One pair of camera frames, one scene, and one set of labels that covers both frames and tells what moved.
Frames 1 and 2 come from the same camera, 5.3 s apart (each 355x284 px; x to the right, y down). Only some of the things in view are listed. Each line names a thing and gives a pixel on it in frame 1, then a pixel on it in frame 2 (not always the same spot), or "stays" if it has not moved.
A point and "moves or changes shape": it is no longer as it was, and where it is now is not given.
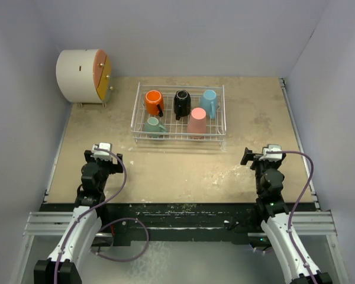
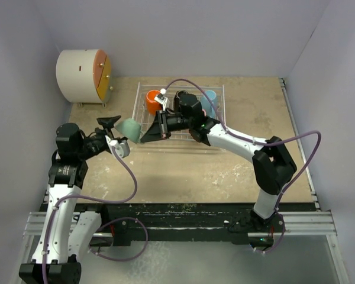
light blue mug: [209, 102] stays
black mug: [182, 104] stays
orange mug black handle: [154, 102] stays
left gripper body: [106, 167] → [96, 144]
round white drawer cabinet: [84, 76] stays
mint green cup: [153, 125] moves or changes shape
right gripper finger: [248, 155] → [154, 133]
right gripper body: [260, 166] → [177, 122]
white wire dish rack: [179, 112] stays
